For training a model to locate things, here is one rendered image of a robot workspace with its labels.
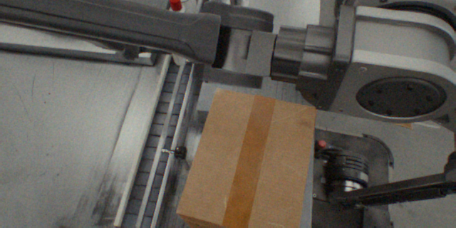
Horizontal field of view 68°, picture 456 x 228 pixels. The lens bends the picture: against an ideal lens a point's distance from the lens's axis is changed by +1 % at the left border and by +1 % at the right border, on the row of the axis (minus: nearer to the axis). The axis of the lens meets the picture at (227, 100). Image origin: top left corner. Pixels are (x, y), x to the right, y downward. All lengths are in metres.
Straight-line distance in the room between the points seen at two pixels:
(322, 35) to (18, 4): 0.32
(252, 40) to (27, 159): 0.95
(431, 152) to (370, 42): 1.79
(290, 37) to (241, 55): 0.07
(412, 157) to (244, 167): 1.50
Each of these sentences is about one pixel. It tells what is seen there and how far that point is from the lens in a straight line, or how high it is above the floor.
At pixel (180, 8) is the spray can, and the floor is 1.05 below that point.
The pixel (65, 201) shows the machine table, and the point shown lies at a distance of 1.13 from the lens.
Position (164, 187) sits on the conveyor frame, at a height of 0.88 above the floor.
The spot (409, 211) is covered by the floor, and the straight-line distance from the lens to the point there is 2.01.
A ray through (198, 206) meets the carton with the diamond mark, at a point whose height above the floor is 1.12.
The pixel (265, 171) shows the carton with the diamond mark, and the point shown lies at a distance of 0.71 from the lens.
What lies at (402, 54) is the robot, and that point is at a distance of 0.41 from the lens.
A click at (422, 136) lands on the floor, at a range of 2.19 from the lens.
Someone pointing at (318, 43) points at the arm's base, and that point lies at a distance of 0.41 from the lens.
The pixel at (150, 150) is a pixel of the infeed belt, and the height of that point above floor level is 0.88.
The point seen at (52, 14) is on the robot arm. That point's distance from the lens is 0.39.
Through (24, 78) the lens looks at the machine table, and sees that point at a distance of 1.41.
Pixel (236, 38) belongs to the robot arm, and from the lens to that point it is 0.43.
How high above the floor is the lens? 1.80
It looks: 61 degrees down
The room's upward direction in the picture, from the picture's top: 6 degrees counter-clockwise
